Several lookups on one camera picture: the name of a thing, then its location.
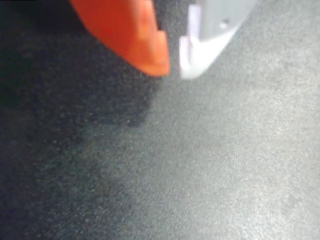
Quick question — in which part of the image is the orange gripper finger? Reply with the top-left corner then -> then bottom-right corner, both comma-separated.
69,0 -> 172,77

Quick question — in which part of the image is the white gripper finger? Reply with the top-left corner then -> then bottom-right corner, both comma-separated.
179,0 -> 258,80

